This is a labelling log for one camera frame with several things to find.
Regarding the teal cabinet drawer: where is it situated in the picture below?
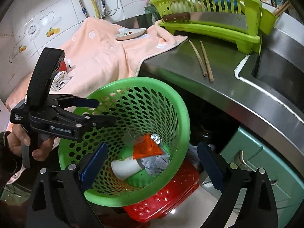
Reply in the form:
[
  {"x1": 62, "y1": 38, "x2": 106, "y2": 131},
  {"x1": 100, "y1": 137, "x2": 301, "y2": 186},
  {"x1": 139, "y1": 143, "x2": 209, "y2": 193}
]
[{"x1": 221, "y1": 127, "x2": 303, "y2": 227}]

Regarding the orange red snack packet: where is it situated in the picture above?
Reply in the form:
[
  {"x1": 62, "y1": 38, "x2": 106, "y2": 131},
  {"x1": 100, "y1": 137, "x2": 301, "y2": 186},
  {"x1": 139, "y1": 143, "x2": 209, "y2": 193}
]
[{"x1": 132, "y1": 134, "x2": 163, "y2": 160}]

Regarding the steel water pipe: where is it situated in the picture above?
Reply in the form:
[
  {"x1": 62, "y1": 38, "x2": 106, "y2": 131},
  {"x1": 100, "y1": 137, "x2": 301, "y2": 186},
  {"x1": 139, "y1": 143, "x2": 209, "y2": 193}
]
[{"x1": 101, "y1": 0, "x2": 111, "y2": 18}]

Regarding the wooden chopstick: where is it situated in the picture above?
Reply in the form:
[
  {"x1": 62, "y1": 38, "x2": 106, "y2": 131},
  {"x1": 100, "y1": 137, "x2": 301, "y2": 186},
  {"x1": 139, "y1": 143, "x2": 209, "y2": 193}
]
[
  {"x1": 200, "y1": 41, "x2": 214, "y2": 82},
  {"x1": 189, "y1": 40, "x2": 207, "y2": 77}
]

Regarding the left hand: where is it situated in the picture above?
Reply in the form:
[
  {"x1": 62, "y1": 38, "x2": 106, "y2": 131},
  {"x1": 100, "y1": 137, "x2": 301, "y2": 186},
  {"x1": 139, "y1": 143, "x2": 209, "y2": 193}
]
[{"x1": 7, "y1": 124, "x2": 55, "y2": 162}]

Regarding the white ceramic dish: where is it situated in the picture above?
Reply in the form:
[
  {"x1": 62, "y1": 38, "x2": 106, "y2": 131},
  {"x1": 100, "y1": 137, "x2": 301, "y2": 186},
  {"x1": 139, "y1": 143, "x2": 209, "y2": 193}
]
[{"x1": 114, "y1": 28, "x2": 147, "y2": 41}]

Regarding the red plastic basket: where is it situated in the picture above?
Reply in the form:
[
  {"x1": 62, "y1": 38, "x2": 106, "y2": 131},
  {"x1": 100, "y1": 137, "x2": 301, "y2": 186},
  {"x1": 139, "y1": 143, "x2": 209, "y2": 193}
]
[{"x1": 123, "y1": 160, "x2": 200, "y2": 223}]

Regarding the peach floral towel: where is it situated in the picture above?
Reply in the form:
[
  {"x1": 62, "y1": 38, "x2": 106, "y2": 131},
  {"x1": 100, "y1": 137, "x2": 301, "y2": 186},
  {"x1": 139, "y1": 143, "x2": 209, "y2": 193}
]
[{"x1": 4, "y1": 16, "x2": 188, "y2": 136}]

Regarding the left wooden chopstick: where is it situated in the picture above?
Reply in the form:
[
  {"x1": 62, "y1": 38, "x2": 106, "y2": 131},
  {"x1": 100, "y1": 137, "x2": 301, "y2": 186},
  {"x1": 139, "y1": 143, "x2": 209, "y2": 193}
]
[{"x1": 189, "y1": 40, "x2": 207, "y2": 77}]

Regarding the white blue paper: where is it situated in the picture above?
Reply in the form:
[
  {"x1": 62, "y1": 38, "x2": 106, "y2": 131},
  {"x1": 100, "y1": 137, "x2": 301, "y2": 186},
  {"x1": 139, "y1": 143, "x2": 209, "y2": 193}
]
[{"x1": 140, "y1": 154, "x2": 171, "y2": 177}]

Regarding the green plastic waste basket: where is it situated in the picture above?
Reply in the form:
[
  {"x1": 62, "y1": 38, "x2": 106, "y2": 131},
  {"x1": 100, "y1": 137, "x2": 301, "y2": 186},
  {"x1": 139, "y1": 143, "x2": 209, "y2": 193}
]
[{"x1": 59, "y1": 77, "x2": 190, "y2": 207}]

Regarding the steel sink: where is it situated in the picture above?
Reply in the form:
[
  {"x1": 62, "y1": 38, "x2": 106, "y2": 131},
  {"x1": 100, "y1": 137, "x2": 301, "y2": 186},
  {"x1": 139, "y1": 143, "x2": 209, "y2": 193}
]
[{"x1": 235, "y1": 29, "x2": 303, "y2": 118}]

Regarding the right wooden chopstick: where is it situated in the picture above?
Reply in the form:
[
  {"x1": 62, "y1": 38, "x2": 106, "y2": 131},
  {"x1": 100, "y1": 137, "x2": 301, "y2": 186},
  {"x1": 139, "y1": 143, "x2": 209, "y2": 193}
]
[{"x1": 200, "y1": 41, "x2": 214, "y2": 82}]

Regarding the white small box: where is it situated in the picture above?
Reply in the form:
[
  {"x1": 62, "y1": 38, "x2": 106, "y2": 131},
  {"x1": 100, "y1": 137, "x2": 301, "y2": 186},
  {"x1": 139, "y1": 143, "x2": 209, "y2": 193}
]
[{"x1": 51, "y1": 71, "x2": 71, "y2": 92}]

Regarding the green dish rack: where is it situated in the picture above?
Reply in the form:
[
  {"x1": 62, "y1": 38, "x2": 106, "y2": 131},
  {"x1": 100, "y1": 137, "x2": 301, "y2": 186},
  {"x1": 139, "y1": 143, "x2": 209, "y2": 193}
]
[{"x1": 151, "y1": 0, "x2": 277, "y2": 55}]

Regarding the beige paper cup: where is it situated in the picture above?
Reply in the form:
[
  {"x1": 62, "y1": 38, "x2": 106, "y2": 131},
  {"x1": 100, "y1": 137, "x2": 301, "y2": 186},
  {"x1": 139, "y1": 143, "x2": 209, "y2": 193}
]
[{"x1": 111, "y1": 156, "x2": 144, "y2": 181}]

